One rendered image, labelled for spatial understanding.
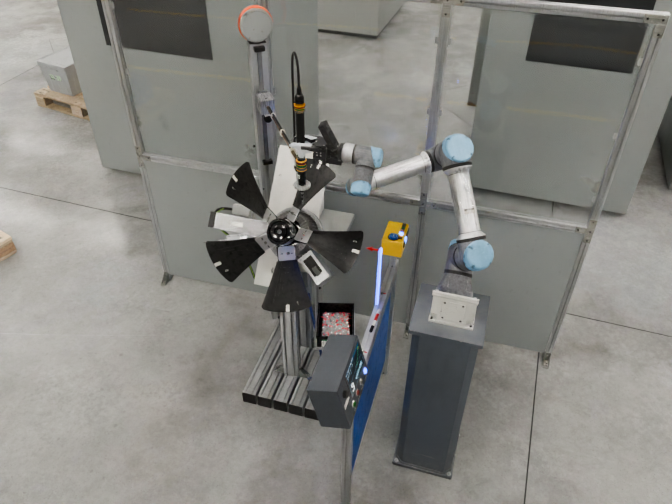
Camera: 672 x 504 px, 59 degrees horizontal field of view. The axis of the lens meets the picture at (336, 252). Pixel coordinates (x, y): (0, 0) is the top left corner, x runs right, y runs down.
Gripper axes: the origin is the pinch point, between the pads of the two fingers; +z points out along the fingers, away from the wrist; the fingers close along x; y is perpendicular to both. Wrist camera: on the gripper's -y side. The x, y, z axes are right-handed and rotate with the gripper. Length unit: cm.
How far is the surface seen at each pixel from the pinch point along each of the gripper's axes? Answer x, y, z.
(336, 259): -8, 50, -20
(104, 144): 181, 136, 240
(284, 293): -18, 66, 1
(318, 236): 0.6, 46.4, -9.1
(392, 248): 21, 62, -39
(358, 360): -63, 46, -44
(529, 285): 70, 110, -110
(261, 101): 45, 8, 33
